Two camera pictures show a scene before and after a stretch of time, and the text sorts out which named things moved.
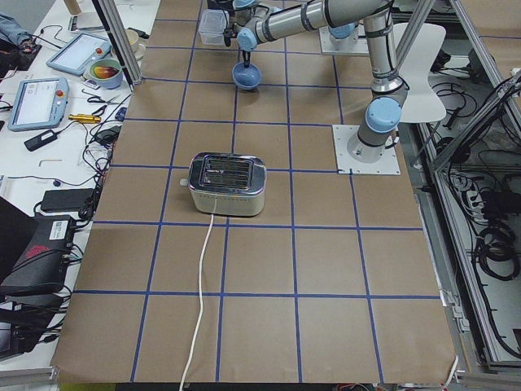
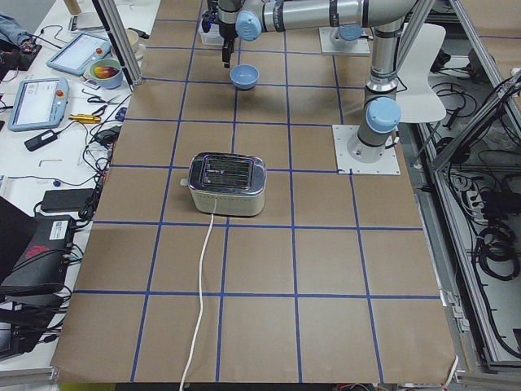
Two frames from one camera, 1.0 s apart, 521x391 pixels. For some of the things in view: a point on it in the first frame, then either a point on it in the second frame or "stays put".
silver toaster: [226, 183] stays put
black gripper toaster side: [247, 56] to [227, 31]
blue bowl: [246, 78] stays put
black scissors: [100, 100] stays put
